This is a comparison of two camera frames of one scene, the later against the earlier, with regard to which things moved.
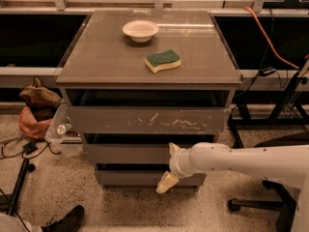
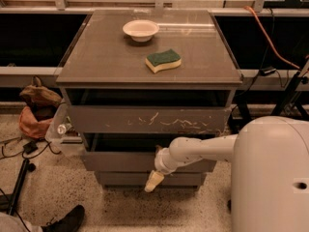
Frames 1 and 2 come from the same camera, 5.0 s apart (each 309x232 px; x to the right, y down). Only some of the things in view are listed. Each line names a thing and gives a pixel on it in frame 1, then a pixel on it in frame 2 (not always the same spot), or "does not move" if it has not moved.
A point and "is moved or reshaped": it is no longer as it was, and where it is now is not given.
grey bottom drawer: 144,178 does not move
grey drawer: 126,153 is moved or reshaped
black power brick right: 266,71 does not move
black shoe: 70,222 does not move
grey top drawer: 141,120 does not move
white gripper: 176,162 → 161,163
